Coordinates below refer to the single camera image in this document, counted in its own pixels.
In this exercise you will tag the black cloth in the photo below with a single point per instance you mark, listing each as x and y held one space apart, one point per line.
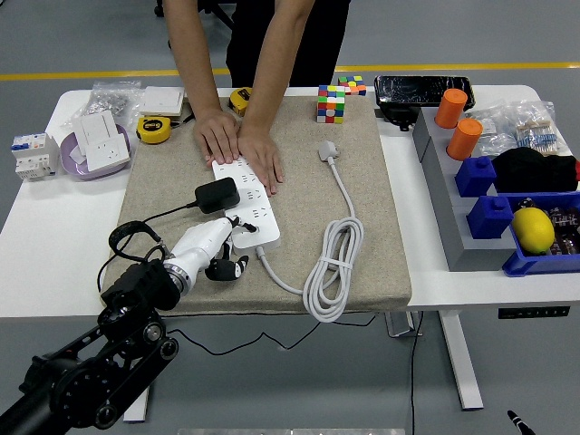
530 170

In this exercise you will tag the white wall socket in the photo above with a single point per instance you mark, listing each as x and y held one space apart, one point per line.
108 151

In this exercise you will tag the blue plastic bin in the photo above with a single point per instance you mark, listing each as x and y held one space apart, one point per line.
544 265

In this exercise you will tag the white circuit breaker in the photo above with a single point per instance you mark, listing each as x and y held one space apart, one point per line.
33 156

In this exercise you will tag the plastic bag of screws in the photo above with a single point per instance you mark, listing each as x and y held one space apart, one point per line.
111 102

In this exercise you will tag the person's left hand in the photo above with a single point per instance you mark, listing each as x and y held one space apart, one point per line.
261 156

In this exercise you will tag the white switch panel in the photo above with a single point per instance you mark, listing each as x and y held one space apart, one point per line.
96 127

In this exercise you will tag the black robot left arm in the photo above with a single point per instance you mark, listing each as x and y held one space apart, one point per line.
90 376

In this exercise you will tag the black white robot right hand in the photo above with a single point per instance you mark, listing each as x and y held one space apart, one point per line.
517 422

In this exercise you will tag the purple bowl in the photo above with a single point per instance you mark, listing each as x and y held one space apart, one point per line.
74 167

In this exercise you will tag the white wall switch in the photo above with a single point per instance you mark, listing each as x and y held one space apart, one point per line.
161 100

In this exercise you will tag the grey box under table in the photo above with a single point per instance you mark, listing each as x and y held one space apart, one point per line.
401 324

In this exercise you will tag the person's right forearm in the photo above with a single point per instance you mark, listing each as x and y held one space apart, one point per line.
194 54

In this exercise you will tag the large rubik's cube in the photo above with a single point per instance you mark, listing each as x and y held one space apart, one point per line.
331 104

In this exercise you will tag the dark electronic modules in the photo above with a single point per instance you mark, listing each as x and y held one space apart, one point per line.
566 231

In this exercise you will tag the white left table leg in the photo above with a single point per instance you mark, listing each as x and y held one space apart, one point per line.
136 410

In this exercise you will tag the blue block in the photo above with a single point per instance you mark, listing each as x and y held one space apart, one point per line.
475 176
488 219

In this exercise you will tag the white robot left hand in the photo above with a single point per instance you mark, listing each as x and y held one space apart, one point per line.
201 242

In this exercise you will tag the orange cylinder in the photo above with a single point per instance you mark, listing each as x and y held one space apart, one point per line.
450 109
465 140

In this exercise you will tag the white power strip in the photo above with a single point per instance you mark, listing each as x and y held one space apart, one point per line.
263 226

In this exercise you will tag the black glossy tray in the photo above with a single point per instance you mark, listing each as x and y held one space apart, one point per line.
421 88

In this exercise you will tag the person's left forearm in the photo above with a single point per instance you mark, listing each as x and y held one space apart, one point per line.
278 59

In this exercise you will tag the plastic bag of resistors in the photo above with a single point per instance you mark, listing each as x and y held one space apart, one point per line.
541 131

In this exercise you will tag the white table leg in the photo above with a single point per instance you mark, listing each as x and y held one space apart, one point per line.
460 362
136 410

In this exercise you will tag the yellow lemon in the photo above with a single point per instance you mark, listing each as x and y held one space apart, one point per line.
534 230

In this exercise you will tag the small rubik's cube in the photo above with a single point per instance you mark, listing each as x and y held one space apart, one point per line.
354 84

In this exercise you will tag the person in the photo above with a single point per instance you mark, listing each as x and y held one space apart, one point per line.
242 54

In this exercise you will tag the grey-brown mat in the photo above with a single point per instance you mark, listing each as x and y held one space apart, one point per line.
294 204

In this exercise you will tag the plastic bag of white parts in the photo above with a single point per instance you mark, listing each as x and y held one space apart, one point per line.
496 133

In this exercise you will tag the black table control panel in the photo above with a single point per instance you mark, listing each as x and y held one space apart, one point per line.
534 312

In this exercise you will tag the person's right hand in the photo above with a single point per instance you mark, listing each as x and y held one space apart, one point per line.
218 135

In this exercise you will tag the grey block holder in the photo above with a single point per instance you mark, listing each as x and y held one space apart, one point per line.
457 231

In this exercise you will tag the white right table leg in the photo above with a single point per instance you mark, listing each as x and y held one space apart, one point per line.
460 362

